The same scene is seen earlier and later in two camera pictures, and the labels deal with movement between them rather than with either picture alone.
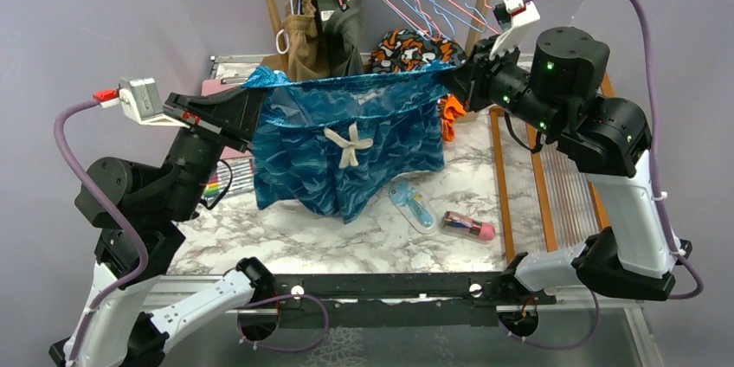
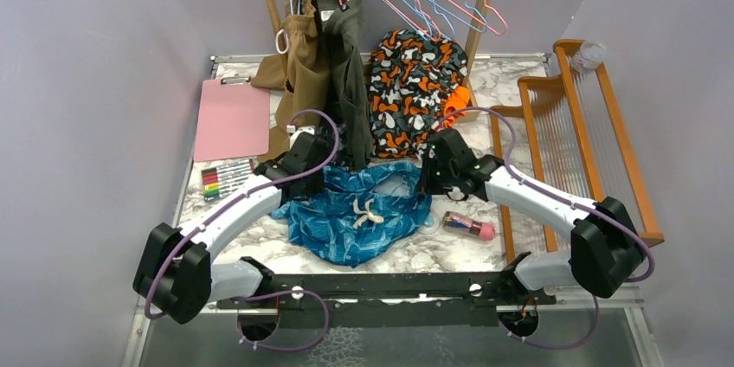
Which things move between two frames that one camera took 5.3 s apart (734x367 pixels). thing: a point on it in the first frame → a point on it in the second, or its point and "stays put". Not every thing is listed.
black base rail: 393,300 stays put
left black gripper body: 197,114 → 314,183
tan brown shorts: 305,59 stays put
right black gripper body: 501,80 → 436,177
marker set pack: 231,176 stays put
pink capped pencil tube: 465,224 stays put
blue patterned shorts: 331,144 → 361,212
